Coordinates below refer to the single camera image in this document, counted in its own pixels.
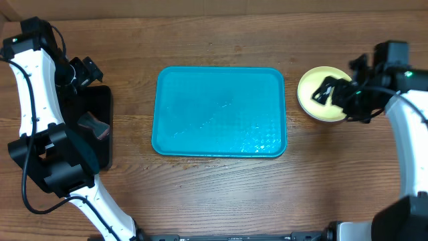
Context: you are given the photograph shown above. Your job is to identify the yellow plate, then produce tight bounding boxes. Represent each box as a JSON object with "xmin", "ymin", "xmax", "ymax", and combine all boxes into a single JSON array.
[{"xmin": 297, "ymin": 66, "xmax": 351, "ymax": 123}]

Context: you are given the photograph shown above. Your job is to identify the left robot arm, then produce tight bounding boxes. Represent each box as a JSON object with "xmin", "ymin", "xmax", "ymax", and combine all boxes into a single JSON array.
[{"xmin": 1, "ymin": 17, "xmax": 146, "ymax": 240}]

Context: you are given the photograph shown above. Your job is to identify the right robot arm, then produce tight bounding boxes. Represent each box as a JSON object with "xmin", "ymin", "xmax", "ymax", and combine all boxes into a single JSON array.
[{"xmin": 312, "ymin": 40, "xmax": 427, "ymax": 241}]

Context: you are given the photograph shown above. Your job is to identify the black plastic tray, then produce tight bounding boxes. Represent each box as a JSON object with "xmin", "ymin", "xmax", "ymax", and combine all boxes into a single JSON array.
[{"xmin": 60, "ymin": 86, "xmax": 113, "ymax": 171}]

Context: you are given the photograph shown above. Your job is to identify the teal plastic tray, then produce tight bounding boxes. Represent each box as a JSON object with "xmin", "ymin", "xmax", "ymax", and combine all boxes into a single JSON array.
[{"xmin": 151, "ymin": 66, "xmax": 288, "ymax": 158}]

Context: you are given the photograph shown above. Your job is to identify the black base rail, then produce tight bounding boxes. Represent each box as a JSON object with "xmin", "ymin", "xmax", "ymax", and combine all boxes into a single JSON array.
[{"xmin": 125, "ymin": 231, "xmax": 336, "ymax": 241}]

